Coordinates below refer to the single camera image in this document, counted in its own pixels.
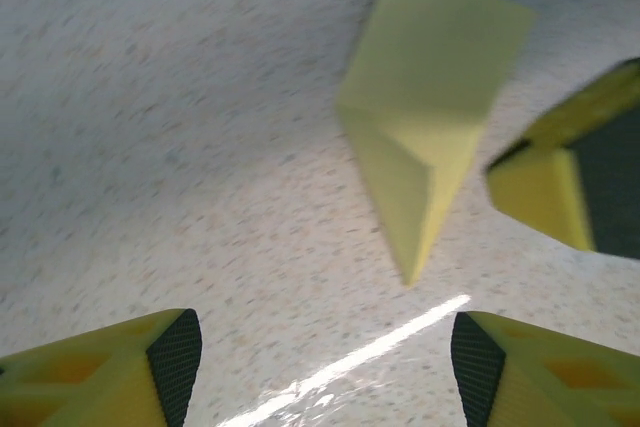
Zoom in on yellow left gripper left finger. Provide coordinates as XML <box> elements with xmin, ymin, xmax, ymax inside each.
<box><xmin>0</xmin><ymin>307</ymin><xmax>204</xmax><ymax>427</ymax></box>

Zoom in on yellow cloth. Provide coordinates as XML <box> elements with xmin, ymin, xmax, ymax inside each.
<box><xmin>334</xmin><ymin>0</ymin><xmax>539</xmax><ymax>288</ymax></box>

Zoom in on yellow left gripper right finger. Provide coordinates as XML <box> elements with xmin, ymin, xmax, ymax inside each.
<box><xmin>449</xmin><ymin>310</ymin><xmax>640</xmax><ymax>427</ymax></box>

